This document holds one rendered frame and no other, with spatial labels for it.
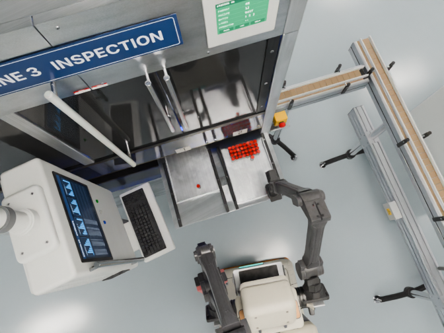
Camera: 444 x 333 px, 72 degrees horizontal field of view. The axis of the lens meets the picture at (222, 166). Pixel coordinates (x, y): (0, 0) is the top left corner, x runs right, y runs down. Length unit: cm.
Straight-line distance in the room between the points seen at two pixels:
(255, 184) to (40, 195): 111
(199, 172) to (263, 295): 84
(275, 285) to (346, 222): 158
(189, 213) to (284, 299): 78
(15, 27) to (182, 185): 124
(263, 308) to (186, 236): 151
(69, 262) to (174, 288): 157
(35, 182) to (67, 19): 71
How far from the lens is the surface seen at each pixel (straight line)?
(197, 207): 183
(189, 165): 188
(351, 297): 286
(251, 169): 186
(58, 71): 101
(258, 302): 132
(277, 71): 131
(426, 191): 207
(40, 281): 133
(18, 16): 92
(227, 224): 269
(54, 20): 87
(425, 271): 249
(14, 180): 143
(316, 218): 116
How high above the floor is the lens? 268
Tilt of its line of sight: 75 degrees down
